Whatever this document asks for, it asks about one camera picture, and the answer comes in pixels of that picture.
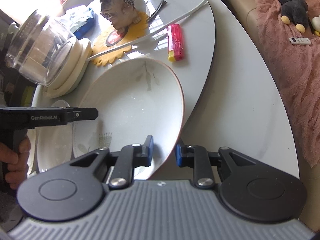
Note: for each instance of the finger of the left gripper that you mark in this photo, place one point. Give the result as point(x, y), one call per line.
point(81, 114)

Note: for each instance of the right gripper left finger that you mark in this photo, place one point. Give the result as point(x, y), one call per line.
point(126, 160)

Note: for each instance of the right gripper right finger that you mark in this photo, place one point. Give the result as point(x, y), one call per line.
point(200, 160)

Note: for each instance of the pink flower deep plate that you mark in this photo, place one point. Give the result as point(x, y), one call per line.
point(54, 146)

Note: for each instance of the floral deep plate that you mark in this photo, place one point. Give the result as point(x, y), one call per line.
point(135, 98)

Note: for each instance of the person's left hand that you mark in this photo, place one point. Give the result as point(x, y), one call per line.
point(17, 163)

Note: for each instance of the cream kettle base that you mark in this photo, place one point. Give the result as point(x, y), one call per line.
point(72, 72)

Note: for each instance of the glass electric kettle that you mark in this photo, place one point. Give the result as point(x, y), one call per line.
point(41, 48)

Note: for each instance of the yellow sunflower coaster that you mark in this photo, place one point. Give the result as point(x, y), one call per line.
point(109, 39)

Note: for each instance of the brown dog figurine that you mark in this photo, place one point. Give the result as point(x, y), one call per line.
point(121, 13)

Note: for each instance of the grey lazy susan turntable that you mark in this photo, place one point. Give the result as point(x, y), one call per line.
point(199, 31)

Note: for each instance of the black hair clip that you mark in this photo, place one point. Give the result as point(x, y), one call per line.
point(156, 12)

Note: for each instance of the pink blanket sofa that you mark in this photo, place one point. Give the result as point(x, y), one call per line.
point(295, 70)

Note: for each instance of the white remote control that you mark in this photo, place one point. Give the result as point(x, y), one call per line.
point(299, 41)

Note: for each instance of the dark monkey plush toy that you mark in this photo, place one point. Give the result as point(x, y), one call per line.
point(296, 12)

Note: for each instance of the grey penguin plush toy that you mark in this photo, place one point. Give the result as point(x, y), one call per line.
point(316, 25)

